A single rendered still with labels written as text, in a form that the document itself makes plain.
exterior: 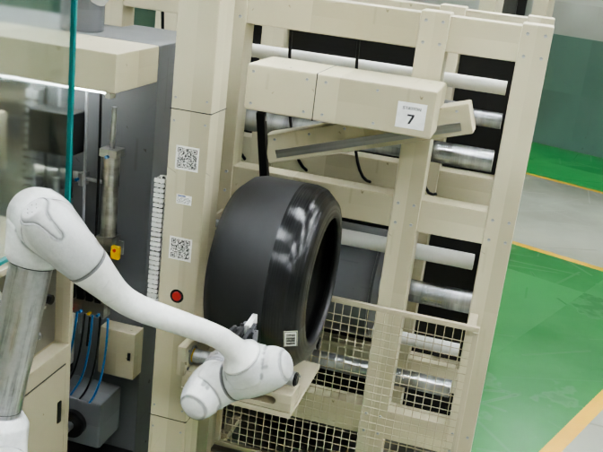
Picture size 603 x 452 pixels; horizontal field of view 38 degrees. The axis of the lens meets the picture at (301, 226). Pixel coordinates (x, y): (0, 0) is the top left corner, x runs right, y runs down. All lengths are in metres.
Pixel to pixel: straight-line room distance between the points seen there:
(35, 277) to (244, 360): 0.52
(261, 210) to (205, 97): 0.37
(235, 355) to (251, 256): 0.48
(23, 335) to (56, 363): 0.68
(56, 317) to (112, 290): 0.85
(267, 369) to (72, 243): 0.54
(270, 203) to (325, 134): 0.46
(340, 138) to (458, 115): 0.40
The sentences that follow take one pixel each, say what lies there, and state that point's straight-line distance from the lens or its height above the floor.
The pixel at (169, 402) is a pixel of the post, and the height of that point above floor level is 0.68.
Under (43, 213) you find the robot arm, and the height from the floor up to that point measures 1.57.
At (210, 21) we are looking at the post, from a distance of 2.61.
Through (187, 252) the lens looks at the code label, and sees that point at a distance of 2.78.
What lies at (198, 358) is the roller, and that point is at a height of 0.91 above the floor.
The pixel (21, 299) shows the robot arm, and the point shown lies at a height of 1.32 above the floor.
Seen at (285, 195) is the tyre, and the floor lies 1.46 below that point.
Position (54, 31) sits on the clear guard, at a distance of 2.53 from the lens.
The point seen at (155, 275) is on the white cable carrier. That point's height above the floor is 1.11.
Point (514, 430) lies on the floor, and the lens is 4.60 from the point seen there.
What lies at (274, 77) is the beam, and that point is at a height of 1.75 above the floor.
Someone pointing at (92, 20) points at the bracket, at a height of 1.84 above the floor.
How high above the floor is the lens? 2.17
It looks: 18 degrees down
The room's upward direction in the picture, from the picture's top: 7 degrees clockwise
